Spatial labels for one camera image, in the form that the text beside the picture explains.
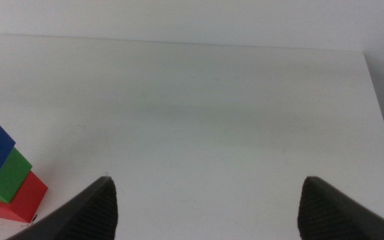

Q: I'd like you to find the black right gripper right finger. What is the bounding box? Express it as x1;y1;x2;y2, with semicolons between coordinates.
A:
297;176;384;240

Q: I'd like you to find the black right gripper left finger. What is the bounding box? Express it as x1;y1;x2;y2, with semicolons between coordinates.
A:
7;176;119;240

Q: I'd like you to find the red cube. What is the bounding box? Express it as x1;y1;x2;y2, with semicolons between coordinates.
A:
0;171;49;224

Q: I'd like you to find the green cube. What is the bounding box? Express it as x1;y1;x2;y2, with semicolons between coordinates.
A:
0;147;33;205

